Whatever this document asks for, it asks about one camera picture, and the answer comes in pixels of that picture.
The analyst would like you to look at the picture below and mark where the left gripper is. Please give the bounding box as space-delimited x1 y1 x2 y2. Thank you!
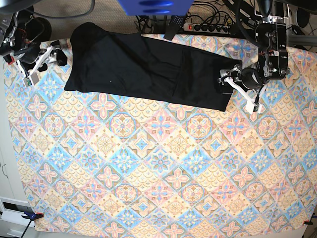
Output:
216 64 264 94

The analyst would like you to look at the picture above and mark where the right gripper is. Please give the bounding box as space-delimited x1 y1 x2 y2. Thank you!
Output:
13 41 68 66

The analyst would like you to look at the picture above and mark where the black T-shirt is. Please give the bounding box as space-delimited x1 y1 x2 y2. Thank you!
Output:
65 22 239 111

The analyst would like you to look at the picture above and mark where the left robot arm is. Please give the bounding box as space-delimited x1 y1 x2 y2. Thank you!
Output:
218 0 290 94

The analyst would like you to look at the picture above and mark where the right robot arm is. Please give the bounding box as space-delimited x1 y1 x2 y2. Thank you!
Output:
0 0 95 65

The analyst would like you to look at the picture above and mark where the white power strip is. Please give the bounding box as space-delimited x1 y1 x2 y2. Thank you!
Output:
183 23 230 34

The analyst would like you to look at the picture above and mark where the patterned tablecloth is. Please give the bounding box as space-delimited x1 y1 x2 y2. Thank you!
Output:
1 48 317 238

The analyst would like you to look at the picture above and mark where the orange clamp bottom right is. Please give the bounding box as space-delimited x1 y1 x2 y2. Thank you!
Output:
303 220 313 225

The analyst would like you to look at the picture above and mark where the white cabinet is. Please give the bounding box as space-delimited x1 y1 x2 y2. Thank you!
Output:
0 65 30 236

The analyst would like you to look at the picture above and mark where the blue clamp bottom left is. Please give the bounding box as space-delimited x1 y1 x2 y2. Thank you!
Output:
21 212 44 221

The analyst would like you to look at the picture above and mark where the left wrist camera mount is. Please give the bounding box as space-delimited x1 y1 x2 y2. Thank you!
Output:
224 77 263 114

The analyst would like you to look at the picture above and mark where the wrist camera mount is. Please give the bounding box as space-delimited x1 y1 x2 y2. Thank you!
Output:
16 46 55 87
224 77 263 114

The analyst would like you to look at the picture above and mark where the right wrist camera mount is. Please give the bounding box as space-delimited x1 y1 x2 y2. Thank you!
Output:
16 46 55 87

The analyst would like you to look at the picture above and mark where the black strap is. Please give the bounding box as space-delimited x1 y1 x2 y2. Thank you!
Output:
163 15 186 40

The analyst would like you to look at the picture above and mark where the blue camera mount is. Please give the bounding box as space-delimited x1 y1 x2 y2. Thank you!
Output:
118 0 194 16

